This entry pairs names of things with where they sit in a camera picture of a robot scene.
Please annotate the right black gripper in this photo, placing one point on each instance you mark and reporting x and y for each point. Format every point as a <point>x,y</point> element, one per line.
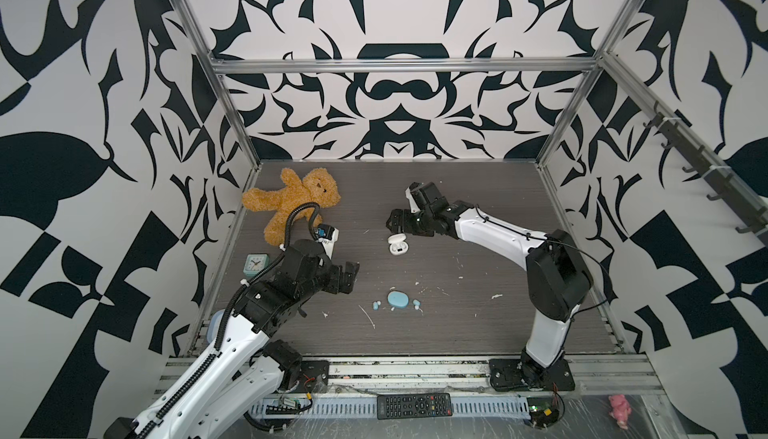
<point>405,227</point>

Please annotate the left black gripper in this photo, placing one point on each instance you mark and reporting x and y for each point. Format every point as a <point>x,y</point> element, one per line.
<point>333,283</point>

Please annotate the white earbud charging case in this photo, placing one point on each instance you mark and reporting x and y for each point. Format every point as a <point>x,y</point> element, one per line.
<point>398,244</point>

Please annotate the blue earbud charging case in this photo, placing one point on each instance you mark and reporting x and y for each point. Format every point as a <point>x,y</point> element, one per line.
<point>398,299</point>

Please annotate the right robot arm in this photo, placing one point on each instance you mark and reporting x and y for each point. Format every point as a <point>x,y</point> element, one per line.
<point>558,278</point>

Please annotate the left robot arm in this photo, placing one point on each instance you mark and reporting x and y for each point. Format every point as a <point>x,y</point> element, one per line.
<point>244,363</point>

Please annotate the green alarm clock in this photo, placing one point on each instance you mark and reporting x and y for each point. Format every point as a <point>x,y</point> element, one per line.
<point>254,264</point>

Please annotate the brown teddy bear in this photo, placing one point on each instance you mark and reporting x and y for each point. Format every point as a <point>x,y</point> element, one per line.
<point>316,186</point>

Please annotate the circuit board left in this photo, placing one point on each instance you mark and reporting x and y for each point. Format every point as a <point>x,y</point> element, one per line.
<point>287,406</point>

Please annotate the black remote control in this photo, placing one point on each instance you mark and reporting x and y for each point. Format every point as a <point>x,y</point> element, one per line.
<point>413,406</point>

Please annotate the green circuit board right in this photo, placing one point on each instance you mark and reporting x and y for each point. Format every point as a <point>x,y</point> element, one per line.
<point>543,416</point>

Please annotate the pink small toy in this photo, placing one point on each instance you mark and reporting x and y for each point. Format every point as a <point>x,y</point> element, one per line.
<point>620,410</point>

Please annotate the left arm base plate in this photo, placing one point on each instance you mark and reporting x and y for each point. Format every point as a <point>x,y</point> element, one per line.
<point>313,376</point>

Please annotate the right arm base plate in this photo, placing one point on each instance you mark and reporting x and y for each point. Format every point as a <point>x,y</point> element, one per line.
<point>525,374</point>

